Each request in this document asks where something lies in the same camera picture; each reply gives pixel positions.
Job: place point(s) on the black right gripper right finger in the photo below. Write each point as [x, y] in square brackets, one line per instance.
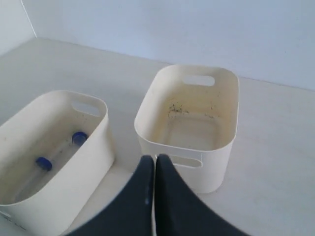
[179, 212]

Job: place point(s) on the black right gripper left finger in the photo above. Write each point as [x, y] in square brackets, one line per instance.
[130, 213]

